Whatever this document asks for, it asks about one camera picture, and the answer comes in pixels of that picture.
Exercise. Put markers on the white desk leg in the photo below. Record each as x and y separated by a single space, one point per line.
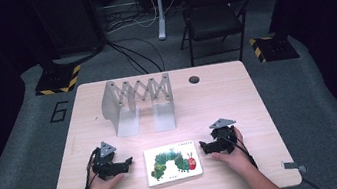
160 15

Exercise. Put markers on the grey expandable metal book rack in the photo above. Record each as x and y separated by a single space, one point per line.
139 104

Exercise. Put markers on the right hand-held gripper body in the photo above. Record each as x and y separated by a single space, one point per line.
223 140

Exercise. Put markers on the grey table edge bracket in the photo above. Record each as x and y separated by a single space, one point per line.
293 166

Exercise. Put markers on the person's right hand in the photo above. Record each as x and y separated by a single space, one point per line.
235 158

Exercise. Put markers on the person's left hand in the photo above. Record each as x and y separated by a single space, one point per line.
104 186

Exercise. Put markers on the striped black stand base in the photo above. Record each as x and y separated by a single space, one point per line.
276 48
58 80

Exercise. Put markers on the black folding chair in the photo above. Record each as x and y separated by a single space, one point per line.
212 17

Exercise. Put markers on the caterpillar picture book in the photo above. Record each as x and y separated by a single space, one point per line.
172 162

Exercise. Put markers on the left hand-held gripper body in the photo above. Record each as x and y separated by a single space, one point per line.
108 165

